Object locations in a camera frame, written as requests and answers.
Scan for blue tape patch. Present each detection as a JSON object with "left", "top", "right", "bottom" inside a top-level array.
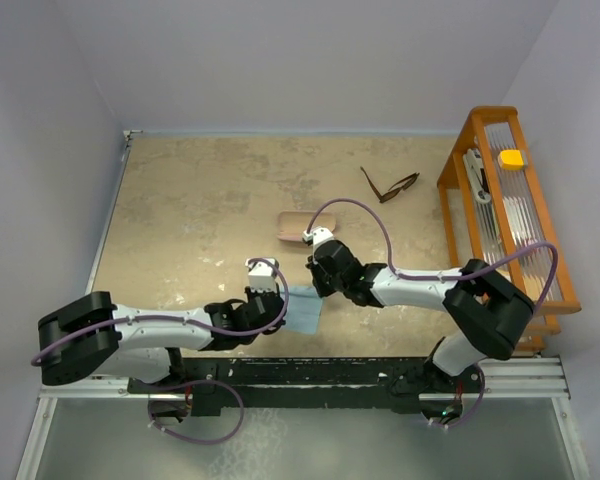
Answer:
[{"left": 284, "top": 286, "right": 323, "bottom": 335}]

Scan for pink glasses case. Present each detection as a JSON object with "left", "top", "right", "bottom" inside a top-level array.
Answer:
[{"left": 277, "top": 210, "right": 337, "bottom": 243}]

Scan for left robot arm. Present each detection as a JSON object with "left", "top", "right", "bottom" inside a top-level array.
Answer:
[{"left": 31, "top": 288, "right": 289, "bottom": 392}]

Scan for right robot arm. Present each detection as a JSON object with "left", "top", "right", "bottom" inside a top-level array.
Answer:
[{"left": 306, "top": 240, "right": 535, "bottom": 391}]

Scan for brown sunglasses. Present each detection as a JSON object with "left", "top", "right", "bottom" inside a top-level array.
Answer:
[{"left": 359, "top": 166, "right": 420, "bottom": 204}]

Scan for orange wooden shelf rack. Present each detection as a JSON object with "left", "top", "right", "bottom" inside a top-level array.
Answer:
[{"left": 437, "top": 106, "right": 581, "bottom": 356}]

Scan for white stapler tool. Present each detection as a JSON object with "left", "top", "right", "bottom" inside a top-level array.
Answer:
[{"left": 463, "top": 148, "right": 491, "bottom": 205}]

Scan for yellow tape measure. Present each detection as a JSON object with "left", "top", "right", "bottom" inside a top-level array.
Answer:
[{"left": 497, "top": 149, "right": 527, "bottom": 171}]

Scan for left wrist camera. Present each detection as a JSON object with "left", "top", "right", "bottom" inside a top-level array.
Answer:
[{"left": 245, "top": 258, "right": 279, "bottom": 293}]

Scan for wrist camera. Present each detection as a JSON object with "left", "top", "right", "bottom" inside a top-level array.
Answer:
[
  {"left": 302, "top": 226, "right": 333, "bottom": 247},
  {"left": 245, "top": 258, "right": 279, "bottom": 293}
]

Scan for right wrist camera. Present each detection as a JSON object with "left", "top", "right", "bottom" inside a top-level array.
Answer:
[{"left": 302, "top": 226, "right": 333, "bottom": 247}]

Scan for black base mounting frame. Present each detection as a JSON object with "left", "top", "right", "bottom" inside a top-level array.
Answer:
[{"left": 128, "top": 354, "right": 485, "bottom": 417}]

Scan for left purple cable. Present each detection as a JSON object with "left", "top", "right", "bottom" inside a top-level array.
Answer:
[{"left": 29, "top": 257, "right": 291, "bottom": 369}]

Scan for purple cable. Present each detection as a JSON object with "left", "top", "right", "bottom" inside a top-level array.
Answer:
[
  {"left": 29, "top": 257, "right": 291, "bottom": 369},
  {"left": 304, "top": 198, "right": 561, "bottom": 306}
]

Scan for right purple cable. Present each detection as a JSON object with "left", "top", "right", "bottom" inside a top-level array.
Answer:
[{"left": 304, "top": 198, "right": 561, "bottom": 306}]

